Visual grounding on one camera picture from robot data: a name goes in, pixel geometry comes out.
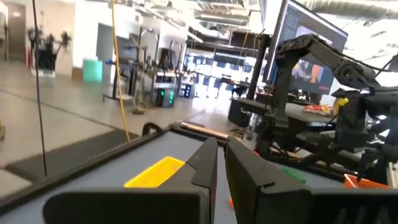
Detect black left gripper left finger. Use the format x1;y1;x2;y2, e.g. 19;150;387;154
42;136;218;224

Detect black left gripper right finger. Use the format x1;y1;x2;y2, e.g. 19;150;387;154
224;136;398;224

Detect yellow plastic basket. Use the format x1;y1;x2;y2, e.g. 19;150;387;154
123;156;187;189

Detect orange-red plastic basket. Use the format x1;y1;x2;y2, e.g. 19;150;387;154
343;173;391;190

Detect yellow block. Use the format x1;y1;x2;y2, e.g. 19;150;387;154
333;97;349;115

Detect orange snack bag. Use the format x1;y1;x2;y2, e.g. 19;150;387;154
303;104;336;117

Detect long green block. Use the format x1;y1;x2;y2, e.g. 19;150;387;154
280;166;308;185

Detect wooden table side board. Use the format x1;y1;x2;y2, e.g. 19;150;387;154
180;121;229;140

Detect black desk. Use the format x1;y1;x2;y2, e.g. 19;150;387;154
228;98;338;128

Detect computer tower green lights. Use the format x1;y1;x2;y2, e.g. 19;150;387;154
154;87;177;109

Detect teal green bin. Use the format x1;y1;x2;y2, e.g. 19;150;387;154
82;58;104;83

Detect yellow hanging cable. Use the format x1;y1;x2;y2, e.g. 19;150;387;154
109;0;132;144

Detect black hanging cable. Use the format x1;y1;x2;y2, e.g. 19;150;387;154
31;0;49;178

